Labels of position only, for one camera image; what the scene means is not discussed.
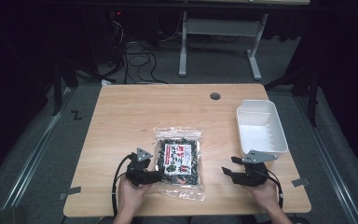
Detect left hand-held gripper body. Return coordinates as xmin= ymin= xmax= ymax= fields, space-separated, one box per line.
xmin=125 ymin=147 xmax=154 ymax=188

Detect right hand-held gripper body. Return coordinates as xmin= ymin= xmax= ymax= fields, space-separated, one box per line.
xmin=230 ymin=149 xmax=279 ymax=188

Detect clear bag of dark dried food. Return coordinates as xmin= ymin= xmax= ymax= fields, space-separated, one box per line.
xmin=153 ymin=126 xmax=206 ymax=202

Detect white plastic bin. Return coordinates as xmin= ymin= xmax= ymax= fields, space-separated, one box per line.
xmin=236 ymin=99 xmax=290 ymax=160

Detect person's right hand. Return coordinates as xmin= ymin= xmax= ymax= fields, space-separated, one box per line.
xmin=249 ymin=178 xmax=280 ymax=209

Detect person's left hand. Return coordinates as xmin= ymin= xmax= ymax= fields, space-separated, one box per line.
xmin=117 ymin=175 xmax=154 ymax=215

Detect grey tape piece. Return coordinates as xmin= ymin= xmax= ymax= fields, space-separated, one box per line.
xmin=58 ymin=186 xmax=82 ymax=201
xmin=291 ymin=176 xmax=310 ymax=188

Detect black stand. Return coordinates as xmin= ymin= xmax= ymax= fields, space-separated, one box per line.
xmin=51 ymin=58 xmax=79 ymax=117
xmin=263 ymin=67 xmax=322 ymax=128

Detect dark computer tower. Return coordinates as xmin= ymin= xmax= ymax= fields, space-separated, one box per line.
xmin=106 ymin=8 xmax=129 ymax=64

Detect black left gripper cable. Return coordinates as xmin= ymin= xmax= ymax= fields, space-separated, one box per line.
xmin=111 ymin=154 xmax=135 ymax=217

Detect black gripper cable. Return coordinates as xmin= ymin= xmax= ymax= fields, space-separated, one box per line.
xmin=111 ymin=154 xmax=135 ymax=217
xmin=266 ymin=168 xmax=284 ymax=210

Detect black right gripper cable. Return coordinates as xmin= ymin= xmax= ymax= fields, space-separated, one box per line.
xmin=266 ymin=168 xmax=284 ymax=210

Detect aluminium floor rail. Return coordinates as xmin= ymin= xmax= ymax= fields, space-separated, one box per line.
xmin=292 ymin=92 xmax=358 ymax=217
xmin=0 ymin=87 xmax=73 ymax=211

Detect black floor cables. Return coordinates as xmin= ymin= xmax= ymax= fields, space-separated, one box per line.
xmin=105 ymin=18 xmax=170 ymax=85

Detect white metal desk frame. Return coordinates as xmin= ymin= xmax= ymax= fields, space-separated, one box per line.
xmin=178 ymin=10 xmax=270 ymax=81

